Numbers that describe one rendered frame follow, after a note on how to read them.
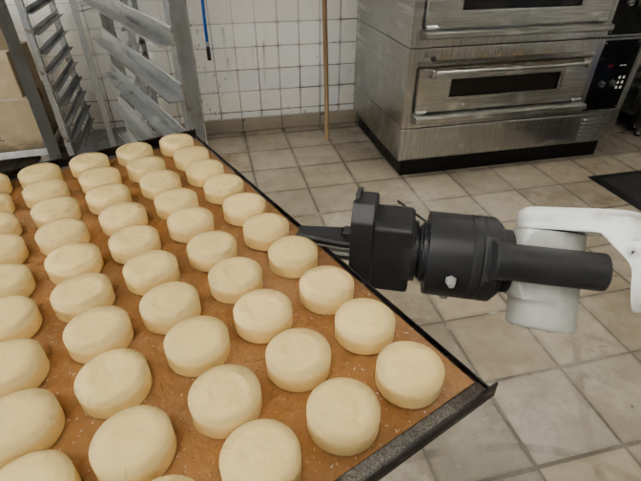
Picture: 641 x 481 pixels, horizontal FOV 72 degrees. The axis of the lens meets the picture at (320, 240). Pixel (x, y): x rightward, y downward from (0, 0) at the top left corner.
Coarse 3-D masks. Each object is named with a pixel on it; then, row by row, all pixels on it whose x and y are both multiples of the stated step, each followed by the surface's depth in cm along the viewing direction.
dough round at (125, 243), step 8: (136, 224) 48; (120, 232) 47; (128, 232) 47; (136, 232) 47; (144, 232) 47; (152, 232) 47; (112, 240) 46; (120, 240) 46; (128, 240) 46; (136, 240) 46; (144, 240) 46; (152, 240) 46; (112, 248) 45; (120, 248) 44; (128, 248) 44; (136, 248) 45; (144, 248) 45; (152, 248) 46; (160, 248) 47; (112, 256) 46; (120, 256) 45; (128, 256) 45
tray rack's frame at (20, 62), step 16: (0, 0) 105; (0, 16) 106; (16, 32) 110; (112, 32) 119; (16, 48) 111; (16, 64) 112; (32, 80) 116; (32, 96) 118; (32, 112) 119; (48, 128) 123; (48, 144) 125
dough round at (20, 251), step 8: (0, 240) 46; (8, 240) 46; (16, 240) 46; (0, 248) 44; (8, 248) 44; (16, 248) 45; (24, 248) 46; (0, 256) 43; (8, 256) 44; (16, 256) 45; (24, 256) 46
